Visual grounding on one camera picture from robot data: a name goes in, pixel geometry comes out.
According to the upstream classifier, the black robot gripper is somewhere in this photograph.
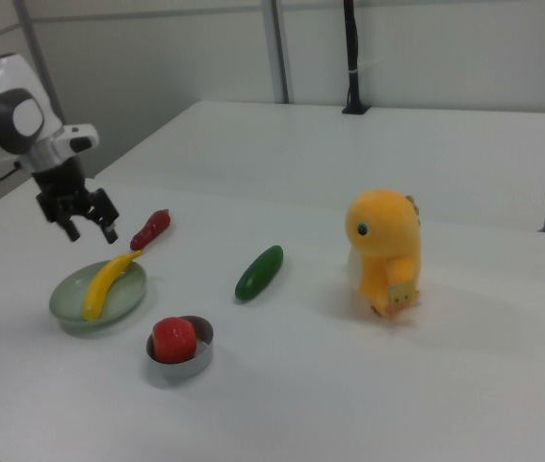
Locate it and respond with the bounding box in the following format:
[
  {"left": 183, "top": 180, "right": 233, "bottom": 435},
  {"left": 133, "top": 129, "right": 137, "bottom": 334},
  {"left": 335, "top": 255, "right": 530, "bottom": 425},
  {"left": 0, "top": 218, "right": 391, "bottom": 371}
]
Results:
[{"left": 31, "top": 160, "right": 120, "bottom": 244}]

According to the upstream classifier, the yellow banana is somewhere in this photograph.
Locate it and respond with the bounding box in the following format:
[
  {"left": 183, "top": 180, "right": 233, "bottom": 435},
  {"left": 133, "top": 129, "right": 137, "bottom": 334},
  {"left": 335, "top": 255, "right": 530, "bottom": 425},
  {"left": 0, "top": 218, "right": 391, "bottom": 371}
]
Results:
[{"left": 82, "top": 249, "right": 143, "bottom": 322}]

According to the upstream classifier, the pale green plastic plate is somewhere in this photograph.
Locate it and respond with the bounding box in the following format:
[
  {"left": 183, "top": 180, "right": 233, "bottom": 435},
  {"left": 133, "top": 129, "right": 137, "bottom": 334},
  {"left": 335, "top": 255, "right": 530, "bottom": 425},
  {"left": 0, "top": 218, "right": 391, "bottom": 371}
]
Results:
[{"left": 49, "top": 262, "right": 149, "bottom": 333}]

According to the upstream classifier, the red chili pepper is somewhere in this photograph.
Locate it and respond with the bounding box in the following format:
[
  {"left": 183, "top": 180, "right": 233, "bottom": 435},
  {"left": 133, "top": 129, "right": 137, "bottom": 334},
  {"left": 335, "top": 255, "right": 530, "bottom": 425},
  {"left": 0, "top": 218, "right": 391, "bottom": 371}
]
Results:
[{"left": 129, "top": 208, "right": 171, "bottom": 251}]

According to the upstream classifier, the red toy fruit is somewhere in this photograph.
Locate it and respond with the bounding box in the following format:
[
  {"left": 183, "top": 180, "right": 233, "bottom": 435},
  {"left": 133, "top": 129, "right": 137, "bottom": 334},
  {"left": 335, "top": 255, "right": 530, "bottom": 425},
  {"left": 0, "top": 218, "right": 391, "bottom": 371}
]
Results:
[{"left": 151, "top": 316, "right": 197, "bottom": 363}]

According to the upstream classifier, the small grey metal bowl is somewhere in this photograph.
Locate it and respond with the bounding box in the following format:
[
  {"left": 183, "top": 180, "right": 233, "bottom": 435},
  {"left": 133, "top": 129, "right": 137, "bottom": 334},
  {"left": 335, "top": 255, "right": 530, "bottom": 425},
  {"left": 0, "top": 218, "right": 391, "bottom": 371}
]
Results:
[{"left": 145, "top": 315, "right": 215, "bottom": 380}]

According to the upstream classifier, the green cucumber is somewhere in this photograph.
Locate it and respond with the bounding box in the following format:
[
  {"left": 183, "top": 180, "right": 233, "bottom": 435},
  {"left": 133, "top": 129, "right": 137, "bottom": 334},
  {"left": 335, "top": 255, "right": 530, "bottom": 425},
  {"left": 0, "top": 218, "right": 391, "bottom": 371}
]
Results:
[{"left": 233, "top": 244, "right": 284, "bottom": 303}]

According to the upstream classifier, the orange plush dinosaur toy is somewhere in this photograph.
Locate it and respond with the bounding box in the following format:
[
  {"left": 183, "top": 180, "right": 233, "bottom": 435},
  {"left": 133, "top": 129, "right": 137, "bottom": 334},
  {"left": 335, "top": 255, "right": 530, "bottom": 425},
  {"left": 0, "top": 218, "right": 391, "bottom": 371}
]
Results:
[{"left": 345, "top": 188, "right": 423, "bottom": 321}]

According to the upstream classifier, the black camera stand pole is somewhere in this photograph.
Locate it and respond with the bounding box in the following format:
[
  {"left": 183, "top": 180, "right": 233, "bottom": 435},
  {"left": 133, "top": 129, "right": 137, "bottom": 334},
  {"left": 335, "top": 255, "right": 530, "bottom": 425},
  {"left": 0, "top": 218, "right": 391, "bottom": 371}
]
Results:
[{"left": 341, "top": 0, "right": 371, "bottom": 116}]

